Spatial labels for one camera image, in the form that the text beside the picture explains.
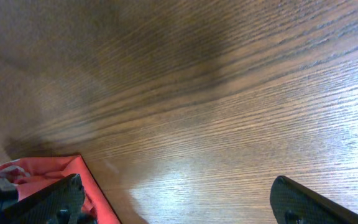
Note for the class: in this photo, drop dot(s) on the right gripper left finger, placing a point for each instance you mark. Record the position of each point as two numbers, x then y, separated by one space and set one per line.
60 202

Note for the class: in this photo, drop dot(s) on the red orange t-shirt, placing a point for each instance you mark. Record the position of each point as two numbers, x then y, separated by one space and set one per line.
31 174

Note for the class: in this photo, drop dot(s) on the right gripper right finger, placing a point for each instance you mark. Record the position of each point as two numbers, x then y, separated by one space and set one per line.
293 203

